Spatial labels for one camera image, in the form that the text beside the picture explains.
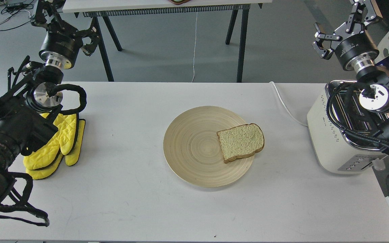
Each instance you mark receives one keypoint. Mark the yellow oven mitt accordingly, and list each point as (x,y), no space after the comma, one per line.
(62,143)
(70,160)

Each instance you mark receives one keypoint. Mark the yellow oven mitt upper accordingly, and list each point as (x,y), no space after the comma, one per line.
(62,143)

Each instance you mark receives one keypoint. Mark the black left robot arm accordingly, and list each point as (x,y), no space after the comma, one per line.
(35,97)

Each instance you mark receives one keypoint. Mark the yellow oven mitt lower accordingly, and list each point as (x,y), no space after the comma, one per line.
(70,160)

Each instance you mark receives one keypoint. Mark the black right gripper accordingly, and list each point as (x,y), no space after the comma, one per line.
(353,46)

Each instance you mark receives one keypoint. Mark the cream white toaster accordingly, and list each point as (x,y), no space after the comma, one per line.
(337,152)

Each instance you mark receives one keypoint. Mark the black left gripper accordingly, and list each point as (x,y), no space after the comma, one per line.
(63,41)

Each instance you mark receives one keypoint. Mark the round bamboo plate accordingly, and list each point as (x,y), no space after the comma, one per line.
(192,150)

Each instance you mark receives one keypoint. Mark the brown bread slice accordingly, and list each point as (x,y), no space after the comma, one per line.
(240,142)

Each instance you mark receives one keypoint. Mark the white background table black legs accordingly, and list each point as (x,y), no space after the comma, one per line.
(106,8)

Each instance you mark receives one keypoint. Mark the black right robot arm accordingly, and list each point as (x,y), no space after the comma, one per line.
(377,74)

